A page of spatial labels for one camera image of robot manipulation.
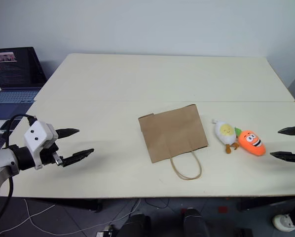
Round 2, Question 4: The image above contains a brown paper bag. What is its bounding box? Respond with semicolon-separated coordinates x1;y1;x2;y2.
138;104;209;181

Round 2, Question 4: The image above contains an orange carrot plush toy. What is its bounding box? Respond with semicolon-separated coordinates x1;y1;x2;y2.
234;127;266;157

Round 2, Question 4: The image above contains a black table frame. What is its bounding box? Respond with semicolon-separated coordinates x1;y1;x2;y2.
24;197;295;213

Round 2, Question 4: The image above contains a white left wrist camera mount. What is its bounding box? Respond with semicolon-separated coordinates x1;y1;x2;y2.
23;120;58;170

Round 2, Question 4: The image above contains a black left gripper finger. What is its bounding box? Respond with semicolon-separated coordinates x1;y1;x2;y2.
55;128;80;140
61;148;95;167

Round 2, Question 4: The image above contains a white egg plush toy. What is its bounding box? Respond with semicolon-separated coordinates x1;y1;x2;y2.
212;118;240;155

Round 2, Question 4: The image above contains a black smartphone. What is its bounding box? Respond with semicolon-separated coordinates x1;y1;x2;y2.
0;118;23;132

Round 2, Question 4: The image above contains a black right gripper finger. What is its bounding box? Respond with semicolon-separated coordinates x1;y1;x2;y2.
269;151;295;164
277;126;295;136

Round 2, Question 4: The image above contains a white shoe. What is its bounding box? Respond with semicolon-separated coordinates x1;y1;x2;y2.
272;213;295;233

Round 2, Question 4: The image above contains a dark rounded shape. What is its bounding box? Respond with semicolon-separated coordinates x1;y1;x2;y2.
181;207;208;237
119;213;152;237

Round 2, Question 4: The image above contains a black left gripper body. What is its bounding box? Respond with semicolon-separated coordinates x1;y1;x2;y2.
39;142;64;167

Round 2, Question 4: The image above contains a white floor cable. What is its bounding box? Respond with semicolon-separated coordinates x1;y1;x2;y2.
0;197;141;237

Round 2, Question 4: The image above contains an open grey laptop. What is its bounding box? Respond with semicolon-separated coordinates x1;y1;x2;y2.
0;46;48;104

